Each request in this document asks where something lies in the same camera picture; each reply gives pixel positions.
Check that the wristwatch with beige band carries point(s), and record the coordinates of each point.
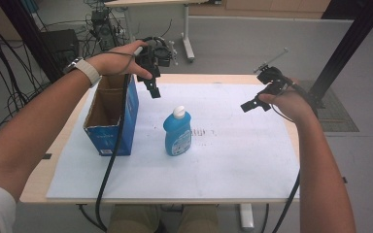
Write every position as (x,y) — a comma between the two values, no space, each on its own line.
(87,69)

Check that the person's right hand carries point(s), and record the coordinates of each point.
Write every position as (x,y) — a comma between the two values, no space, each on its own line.
(289,103)

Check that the grey device on stand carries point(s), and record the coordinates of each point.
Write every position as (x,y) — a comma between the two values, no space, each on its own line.
(103,29)

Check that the person's leg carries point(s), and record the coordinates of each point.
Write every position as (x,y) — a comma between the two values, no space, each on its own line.
(132,220)
(199,220)

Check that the person's right leg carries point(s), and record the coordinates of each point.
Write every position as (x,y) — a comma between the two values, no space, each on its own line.
(199,220)

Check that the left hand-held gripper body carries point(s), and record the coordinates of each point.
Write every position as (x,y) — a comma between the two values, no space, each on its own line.
(155,55)

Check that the blue cardboard box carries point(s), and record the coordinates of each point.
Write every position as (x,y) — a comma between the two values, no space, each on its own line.
(111,127)

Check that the white paper sheet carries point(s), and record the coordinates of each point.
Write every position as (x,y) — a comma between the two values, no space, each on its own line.
(207,161)

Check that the black computer case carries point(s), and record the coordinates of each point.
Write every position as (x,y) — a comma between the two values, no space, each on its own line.
(61,45)

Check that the person's left leg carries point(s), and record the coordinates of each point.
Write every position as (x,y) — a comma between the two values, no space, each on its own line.
(132,220)

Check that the blue bottle with white cap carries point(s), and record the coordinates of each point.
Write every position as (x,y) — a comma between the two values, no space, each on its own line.
(177,134)

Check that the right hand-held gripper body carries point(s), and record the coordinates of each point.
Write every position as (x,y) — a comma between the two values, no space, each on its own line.
(273,81)

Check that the white-legged background desk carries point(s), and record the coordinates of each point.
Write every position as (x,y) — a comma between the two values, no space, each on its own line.
(187,39)

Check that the black tape mark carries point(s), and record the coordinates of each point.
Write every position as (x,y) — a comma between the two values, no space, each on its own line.
(47,156)

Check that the black metal post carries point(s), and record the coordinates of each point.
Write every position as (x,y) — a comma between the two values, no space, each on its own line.
(346,45)
(29,35)

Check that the person's left hand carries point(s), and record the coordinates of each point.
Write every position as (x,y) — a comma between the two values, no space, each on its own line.
(110,63)

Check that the grey grid floor mat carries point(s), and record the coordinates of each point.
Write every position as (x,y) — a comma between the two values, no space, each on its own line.
(336,113)

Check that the white table leg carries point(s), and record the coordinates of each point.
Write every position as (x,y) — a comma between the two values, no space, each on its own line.
(246,216)

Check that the wooden cabinet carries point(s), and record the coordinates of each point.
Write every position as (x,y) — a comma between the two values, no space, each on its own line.
(272,8)

